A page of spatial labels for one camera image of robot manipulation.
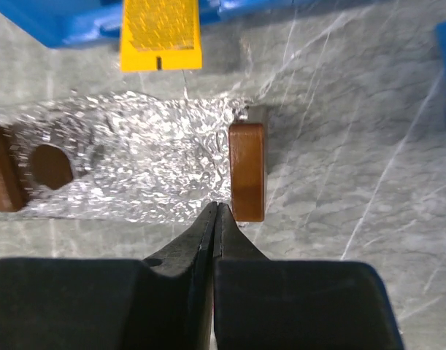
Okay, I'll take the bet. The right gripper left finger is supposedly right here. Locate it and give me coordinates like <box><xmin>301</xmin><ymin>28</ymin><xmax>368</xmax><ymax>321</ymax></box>
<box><xmin>0</xmin><ymin>203</ymin><xmax>218</xmax><ymax>349</ymax></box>

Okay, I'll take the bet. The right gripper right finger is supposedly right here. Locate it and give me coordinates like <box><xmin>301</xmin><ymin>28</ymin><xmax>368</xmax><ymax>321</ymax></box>
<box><xmin>214</xmin><ymin>204</ymin><xmax>404</xmax><ymax>349</ymax></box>

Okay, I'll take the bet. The yellow toothpaste tube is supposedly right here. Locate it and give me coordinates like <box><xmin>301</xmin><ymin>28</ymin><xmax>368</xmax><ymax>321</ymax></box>
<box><xmin>120</xmin><ymin>0</ymin><xmax>203</xmax><ymax>72</ymax></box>

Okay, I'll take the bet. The blue toiletry double bin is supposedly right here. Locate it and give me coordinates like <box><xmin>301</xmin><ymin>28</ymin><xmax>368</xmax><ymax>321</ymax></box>
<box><xmin>0</xmin><ymin>0</ymin><xmax>294</xmax><ymax>48</ymax></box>

